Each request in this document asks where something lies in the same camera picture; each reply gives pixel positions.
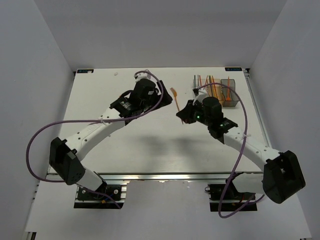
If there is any grey plastic container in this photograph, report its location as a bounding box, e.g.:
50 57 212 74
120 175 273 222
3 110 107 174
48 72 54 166
220 79 239 108

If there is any right blue table label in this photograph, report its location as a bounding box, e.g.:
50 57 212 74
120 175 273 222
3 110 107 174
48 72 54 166
224 67 243 72

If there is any clear plastic container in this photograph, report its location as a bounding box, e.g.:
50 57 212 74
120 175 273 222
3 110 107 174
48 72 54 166
192 75 209 103

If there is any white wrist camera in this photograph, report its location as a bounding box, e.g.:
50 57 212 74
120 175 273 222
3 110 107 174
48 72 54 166
134 69 151 83
192 88 209 105

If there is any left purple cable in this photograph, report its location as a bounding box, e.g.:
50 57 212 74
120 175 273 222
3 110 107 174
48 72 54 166
26 70 166 210

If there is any red plastic knife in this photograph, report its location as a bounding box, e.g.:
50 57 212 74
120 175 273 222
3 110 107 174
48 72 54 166
212 75 220 100

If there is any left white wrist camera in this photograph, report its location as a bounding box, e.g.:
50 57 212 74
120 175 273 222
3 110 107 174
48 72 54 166
134 69 151 83

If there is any orange plastic container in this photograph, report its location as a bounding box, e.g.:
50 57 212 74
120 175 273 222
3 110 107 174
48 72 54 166
205 75 224 105

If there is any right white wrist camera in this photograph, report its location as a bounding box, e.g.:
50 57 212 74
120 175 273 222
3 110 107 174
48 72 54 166
192 88 209 105

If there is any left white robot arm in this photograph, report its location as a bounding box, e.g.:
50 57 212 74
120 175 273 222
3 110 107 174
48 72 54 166
49 77 173 200

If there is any orange plastic fork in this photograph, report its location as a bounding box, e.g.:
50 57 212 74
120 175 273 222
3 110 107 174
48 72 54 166
226 77 232 102

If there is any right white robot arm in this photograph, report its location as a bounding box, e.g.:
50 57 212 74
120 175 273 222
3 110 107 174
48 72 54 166
176 97 306 204

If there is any orange plastic knife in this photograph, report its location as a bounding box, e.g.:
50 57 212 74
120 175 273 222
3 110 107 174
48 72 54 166
211 76 217 97

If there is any blue table label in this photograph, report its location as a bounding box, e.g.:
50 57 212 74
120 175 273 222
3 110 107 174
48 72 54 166
224 67 243 72
76 69 94 74

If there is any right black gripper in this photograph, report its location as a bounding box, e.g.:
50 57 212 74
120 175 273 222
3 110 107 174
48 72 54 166
177 99 212 127

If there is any left blue table label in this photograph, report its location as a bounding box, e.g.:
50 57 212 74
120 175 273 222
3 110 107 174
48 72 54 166
76 69 94 74

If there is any orange plastic spoon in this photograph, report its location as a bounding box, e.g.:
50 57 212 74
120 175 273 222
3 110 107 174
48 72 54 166
170 87 180 112

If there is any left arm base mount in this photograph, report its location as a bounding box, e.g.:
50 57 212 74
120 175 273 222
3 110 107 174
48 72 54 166
73 180 128 210

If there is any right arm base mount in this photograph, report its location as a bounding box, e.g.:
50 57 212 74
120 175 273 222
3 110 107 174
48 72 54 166
204 184 258 212

